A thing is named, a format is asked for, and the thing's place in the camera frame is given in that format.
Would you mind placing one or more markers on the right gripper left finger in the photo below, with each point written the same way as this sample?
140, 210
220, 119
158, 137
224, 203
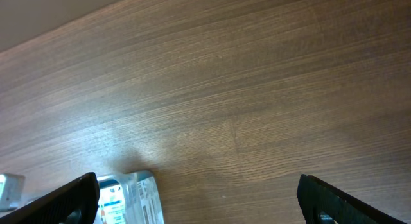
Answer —
75, 202

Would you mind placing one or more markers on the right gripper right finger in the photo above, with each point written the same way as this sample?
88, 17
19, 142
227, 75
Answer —
321, 202

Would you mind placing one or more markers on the white medicine box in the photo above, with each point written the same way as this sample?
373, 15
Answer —
111, 204

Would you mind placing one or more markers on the clear plastic container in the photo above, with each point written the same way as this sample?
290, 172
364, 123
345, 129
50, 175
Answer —
142, 200

